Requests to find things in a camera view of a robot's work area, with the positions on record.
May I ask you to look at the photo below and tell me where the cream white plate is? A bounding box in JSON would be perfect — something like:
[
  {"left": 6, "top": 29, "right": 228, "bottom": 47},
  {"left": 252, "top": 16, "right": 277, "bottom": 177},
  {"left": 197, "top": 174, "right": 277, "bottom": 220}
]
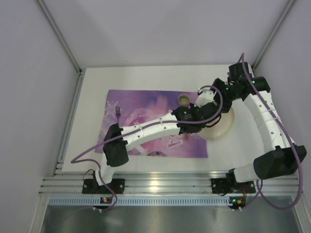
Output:
[{"left": 198, "top": 108, "right": 235, "bottom": 140}]

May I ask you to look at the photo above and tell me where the purple Elsa placemat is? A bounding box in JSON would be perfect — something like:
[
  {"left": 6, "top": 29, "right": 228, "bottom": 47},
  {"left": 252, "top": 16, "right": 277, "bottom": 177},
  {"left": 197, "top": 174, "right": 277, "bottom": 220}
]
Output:
[{"left": 97, "top": 89, "right": 208, "bottom": 158}]

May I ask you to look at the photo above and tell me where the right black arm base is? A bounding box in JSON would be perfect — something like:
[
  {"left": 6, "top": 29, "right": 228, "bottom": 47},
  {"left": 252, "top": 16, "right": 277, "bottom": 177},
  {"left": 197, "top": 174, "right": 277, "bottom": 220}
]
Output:
[{"left": 210, "top": 169, "right": 256, "bottom": 196}]

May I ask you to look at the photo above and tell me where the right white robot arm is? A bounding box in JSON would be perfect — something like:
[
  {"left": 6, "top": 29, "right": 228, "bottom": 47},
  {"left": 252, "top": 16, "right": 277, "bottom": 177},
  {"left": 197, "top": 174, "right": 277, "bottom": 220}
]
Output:
[{"left": 212, "top": 62, "right": 307, "bottom": 183}]

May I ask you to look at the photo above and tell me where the aluminium frame post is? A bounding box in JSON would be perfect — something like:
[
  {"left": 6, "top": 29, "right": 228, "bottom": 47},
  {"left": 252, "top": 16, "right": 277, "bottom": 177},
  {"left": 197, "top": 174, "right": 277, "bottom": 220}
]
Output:
[
  {"left": 251, "top": 0, "right": 297, "bottom": 72},
  {"left": 36, "top": 0, "right": 83, "bottom": 73}
]

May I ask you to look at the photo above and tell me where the left aluminium frame post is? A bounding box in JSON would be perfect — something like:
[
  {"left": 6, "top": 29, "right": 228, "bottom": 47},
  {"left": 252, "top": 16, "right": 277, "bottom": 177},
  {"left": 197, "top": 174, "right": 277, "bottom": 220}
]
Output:
[{"left": 36, "top": 0, "right": 83, "bottom": 73}]

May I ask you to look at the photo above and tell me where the aluminium mounting rail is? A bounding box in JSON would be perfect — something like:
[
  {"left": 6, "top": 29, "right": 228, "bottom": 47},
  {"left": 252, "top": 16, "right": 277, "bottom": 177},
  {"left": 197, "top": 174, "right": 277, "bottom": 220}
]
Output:
[{"left": 39, "top": 171, "right": 299, "bottom": 196}]

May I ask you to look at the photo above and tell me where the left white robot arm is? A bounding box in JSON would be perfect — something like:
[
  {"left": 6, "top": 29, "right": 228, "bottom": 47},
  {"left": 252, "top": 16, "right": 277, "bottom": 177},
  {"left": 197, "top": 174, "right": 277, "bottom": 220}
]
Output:
[{"left": 95, "top": 101, "right": 223, "bottom": 186}]

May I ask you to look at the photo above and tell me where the perforated grey cable tray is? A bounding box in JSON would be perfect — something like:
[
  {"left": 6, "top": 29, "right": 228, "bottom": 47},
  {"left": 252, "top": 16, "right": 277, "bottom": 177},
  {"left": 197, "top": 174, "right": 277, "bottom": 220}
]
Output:
[{"left": 49, "top": 196, "right": 245, "bottom": 206}]

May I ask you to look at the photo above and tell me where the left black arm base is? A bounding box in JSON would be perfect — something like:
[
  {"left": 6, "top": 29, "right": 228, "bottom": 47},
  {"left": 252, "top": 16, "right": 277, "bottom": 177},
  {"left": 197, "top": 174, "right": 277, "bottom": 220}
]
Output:
[{"left": 82, "top": 170, "right": 125, "bottom": 194}]

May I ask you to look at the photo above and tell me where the small beige cup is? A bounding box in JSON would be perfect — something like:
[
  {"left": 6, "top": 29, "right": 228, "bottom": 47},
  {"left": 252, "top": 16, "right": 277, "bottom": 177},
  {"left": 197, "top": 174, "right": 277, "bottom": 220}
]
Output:
[{"left": 178, "top": 94, "right": 190, "bottom": 107}]

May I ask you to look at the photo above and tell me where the right aluminium frame post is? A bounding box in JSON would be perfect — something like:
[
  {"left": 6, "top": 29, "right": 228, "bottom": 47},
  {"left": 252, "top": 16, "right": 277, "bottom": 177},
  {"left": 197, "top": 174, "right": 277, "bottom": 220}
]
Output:
[{"left": 251, "top": 0, "right": 297, "bottom": 72}]

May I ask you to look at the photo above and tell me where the iridescent purple fork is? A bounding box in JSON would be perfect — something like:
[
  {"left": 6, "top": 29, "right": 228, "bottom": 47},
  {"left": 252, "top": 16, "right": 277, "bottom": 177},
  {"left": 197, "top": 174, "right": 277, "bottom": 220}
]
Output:
[{"left": 115, "top": 105, "right": 121, "bottom": 123}]

